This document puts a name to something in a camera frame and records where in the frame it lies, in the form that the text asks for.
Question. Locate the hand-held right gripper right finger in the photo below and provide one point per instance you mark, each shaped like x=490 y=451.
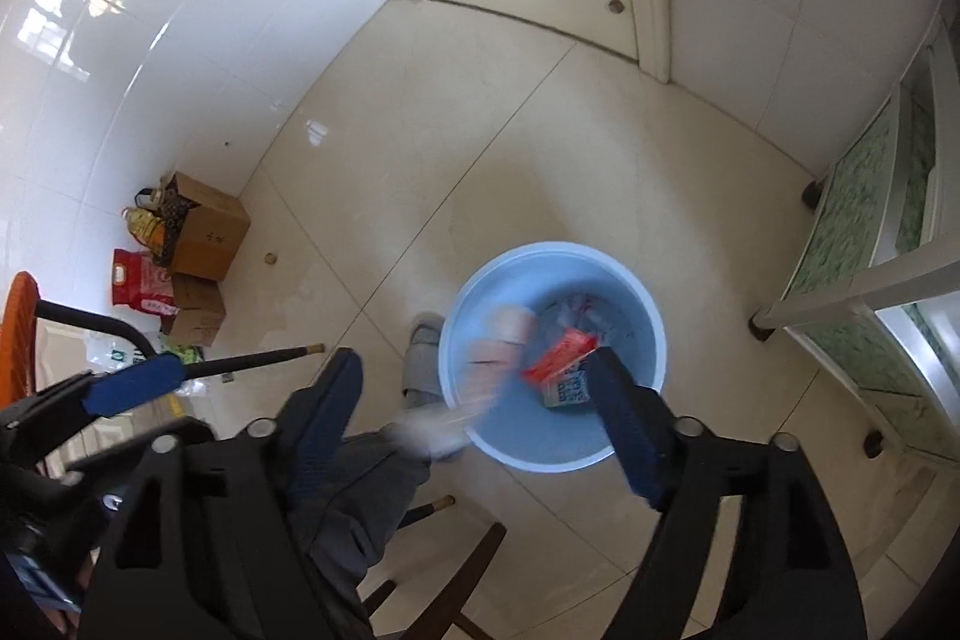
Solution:
x=622 y=430

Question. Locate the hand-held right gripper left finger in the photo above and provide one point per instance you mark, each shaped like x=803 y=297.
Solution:
x=322 y=430

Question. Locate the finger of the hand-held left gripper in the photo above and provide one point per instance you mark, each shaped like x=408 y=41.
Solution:
x=127 y=385
x=97 y=475

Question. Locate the white blue print wrapper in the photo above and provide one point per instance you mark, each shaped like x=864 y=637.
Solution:
x=570 y=391

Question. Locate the light blue plastic bin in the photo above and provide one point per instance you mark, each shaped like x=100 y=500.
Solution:
x=525 y=437

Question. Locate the red snack wrapper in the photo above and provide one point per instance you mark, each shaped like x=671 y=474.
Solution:
x=559 y=355

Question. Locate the heap of wrappers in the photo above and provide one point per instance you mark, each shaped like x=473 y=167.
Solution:
x=585 y=314

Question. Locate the pink white plastic bag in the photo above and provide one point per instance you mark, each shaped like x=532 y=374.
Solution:
x=502 y=340

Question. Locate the green packet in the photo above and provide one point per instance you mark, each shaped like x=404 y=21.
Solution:
x=184 y=356

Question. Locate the person's right leg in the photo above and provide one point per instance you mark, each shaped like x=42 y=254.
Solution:
x=360 y=520

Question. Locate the small cardboard box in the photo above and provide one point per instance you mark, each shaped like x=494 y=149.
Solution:
x=195 y=310

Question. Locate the red rice bag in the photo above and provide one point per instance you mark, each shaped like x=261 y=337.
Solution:
x=139 y=280

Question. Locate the grey slipper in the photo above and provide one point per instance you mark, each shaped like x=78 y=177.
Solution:
x=424 y=362

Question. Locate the orange round table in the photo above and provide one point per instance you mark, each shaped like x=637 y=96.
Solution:
x=15 y=332

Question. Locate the yellow cooking oil bottle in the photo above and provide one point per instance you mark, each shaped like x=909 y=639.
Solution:
x=146 y=227

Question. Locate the large cardboard box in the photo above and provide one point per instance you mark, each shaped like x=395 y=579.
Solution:
x=214 y=242

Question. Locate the dark wooden chair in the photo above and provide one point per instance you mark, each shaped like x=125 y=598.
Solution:
x=472 y=565

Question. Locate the white cabinet with green glass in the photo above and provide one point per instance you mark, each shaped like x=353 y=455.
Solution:
x=847 y=220

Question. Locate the round door stop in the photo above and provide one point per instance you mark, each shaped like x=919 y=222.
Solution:
x=616 y=6

